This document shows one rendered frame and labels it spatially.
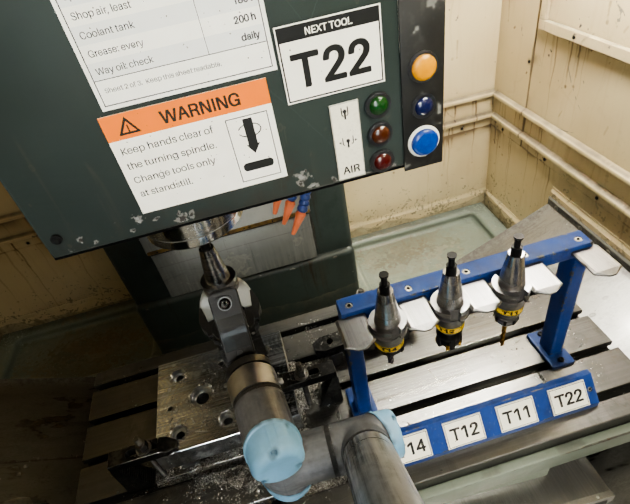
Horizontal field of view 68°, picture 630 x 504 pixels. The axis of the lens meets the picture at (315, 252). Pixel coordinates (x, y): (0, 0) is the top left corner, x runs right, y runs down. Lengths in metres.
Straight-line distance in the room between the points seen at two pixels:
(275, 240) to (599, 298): 0.89
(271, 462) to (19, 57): 0.50
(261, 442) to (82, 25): 0.49
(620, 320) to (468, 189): 0.85
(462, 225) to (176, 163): 1.64
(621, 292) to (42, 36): 1.36
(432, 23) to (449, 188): 1.51
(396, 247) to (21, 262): 1.38
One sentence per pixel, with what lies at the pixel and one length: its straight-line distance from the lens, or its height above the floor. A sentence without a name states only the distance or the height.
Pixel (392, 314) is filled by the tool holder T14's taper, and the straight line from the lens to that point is 0.75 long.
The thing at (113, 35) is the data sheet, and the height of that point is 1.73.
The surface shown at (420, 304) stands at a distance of 0.82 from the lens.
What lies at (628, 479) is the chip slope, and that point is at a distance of 1.29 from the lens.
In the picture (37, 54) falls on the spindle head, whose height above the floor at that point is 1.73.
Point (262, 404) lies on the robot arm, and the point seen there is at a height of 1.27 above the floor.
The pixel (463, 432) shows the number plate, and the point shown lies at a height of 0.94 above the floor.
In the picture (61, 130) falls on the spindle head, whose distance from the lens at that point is 0.48.
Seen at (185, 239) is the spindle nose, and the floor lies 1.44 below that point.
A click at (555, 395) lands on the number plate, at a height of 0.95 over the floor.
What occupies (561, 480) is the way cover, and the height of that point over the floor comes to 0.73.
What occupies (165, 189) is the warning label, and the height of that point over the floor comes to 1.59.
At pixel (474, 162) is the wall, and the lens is 1.97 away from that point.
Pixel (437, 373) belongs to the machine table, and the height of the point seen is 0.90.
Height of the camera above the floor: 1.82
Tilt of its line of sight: 40 degrees down
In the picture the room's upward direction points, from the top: 12 degrees counter-clockwise
